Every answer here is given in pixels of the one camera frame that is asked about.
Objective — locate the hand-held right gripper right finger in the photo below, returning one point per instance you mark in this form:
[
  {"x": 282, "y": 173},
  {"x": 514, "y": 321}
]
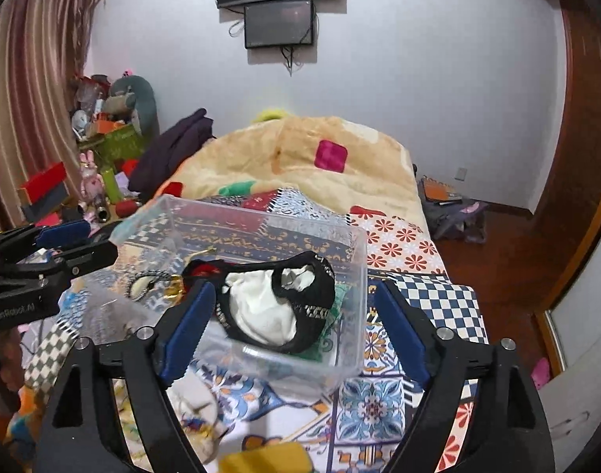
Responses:
[{"x": 400, "y": 331}]

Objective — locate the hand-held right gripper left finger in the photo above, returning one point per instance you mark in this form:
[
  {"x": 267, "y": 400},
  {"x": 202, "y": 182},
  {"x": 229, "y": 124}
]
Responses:
[{"x": 186, "y": 331}]

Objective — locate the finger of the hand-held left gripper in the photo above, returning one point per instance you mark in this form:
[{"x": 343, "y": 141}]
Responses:
[
  {"x": 64, "y": 233},
  {"x": 93, "y": 254}
]

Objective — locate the black and white underwear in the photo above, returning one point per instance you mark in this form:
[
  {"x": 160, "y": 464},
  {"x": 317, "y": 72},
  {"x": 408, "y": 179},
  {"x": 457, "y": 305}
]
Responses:
[{"x": 266, "y": 315}]

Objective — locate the clear plastic storage box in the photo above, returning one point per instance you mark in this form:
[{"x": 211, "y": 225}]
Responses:
[{"x": 290, "y": 369}]

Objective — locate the red and grey box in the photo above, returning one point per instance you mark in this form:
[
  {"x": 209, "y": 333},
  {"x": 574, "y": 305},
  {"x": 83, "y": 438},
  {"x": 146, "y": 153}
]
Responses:
[{"x": 44, "y": 187}]

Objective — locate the patchwork patterned bedsheet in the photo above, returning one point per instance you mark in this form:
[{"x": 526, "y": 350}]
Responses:
[{"x": 418, "y": 276}]

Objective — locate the red round toy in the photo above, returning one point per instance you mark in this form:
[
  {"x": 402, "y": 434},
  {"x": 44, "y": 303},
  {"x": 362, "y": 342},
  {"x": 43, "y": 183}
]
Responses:
[{"x": 129, "y": 207}]

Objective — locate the leopard print gold trinket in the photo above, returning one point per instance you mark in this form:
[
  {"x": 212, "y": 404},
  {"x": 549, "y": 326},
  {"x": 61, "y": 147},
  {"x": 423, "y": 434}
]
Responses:
[{"x": 147, "y": 286}]

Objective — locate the grey checkered cloth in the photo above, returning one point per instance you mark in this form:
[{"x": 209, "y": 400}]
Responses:
[{"x": 46, "y": 354}]

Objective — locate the pink bunny plush toy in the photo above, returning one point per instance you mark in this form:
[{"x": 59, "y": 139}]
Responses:
[{"x": 90, "y": 177}]

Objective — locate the green bottle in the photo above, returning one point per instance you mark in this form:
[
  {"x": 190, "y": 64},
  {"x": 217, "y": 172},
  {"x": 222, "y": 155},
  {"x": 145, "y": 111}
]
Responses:
[{"x": 111, "y": 183}]

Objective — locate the white printed cloth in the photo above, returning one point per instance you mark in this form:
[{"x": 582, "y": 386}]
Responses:
[{"x": 194, "y": 406}]

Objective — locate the green cardboard box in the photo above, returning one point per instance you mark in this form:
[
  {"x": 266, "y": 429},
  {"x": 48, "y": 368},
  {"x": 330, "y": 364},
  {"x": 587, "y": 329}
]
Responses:
[{"x": 118, "y": 142}]

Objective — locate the grey and pink bag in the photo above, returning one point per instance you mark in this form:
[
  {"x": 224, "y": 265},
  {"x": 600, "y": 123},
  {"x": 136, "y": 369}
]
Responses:
[{"x": 455, "y": 219}]

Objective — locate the dark purple garment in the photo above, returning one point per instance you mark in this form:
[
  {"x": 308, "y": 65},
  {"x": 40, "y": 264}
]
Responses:
[{"x": 172, "y": 152}]

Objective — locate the orange notebook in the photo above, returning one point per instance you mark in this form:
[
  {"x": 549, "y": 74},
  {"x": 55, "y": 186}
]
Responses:
[{"x": 440, "y": 190}]

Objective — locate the grey plush toy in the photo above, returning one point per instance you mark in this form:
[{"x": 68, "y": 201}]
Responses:
[{"x": 133, "y": 103}]

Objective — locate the pink slipper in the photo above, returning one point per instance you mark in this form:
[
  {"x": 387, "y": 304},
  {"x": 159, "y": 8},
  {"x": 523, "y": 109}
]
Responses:
[{"x": 540, "y": 373}]

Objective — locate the striped brown curtain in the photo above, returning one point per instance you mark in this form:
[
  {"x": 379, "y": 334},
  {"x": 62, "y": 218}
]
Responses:
[{"x": 29, "y": 88}]

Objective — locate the yellow cloth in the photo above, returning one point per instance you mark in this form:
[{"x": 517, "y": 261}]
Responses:
[{"x": 268, "y": 459}]

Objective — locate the beige fleece blanket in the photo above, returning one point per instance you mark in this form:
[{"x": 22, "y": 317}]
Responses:
[{"x": 300, "y": 167}]

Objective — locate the yellow green plush toy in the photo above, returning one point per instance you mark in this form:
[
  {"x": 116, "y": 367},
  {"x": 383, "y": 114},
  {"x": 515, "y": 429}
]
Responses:
[{"x": 267, "y": 115}]

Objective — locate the small black monitor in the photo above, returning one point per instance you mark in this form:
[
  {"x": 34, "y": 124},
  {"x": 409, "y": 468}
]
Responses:
[{"x": 279, "y": 23}]

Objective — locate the wall power outlet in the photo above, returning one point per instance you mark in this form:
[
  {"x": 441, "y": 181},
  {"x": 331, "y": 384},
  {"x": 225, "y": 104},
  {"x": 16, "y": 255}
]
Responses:
[{"x": 460, "y": 173}]

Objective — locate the wooden door frame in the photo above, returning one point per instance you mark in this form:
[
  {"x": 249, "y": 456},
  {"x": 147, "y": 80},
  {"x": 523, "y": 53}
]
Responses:
[{"x": 583, "y": 157}]

